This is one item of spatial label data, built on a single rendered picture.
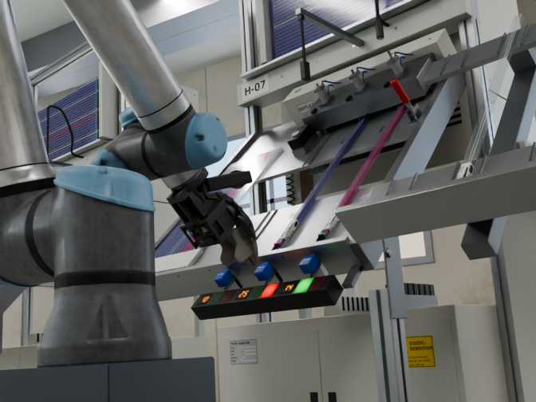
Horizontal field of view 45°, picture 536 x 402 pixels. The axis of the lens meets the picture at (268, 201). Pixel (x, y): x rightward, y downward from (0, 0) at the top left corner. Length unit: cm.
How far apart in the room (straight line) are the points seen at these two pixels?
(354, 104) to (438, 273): 302
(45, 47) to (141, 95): 441
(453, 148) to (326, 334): 60
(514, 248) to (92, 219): 63
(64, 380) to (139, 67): 41
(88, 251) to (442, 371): 85
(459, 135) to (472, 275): 277
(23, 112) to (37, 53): 445
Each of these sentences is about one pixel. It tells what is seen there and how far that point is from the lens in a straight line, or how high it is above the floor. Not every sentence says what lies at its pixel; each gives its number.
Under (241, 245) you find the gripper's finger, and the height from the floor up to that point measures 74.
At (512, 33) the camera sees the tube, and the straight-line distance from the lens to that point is 123.
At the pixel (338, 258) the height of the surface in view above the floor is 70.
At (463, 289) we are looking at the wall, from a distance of 450.
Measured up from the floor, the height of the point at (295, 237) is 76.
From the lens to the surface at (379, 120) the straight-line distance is 158.
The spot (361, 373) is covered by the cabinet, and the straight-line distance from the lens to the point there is 150.
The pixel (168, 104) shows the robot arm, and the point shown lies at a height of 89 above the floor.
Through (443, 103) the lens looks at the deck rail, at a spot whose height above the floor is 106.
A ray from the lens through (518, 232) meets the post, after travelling 105.
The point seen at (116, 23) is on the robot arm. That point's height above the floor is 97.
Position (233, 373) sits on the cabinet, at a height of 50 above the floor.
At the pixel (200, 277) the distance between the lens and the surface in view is 139.
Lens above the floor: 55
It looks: 13 degrees up
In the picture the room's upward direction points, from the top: 4 degrees counter-clockwise
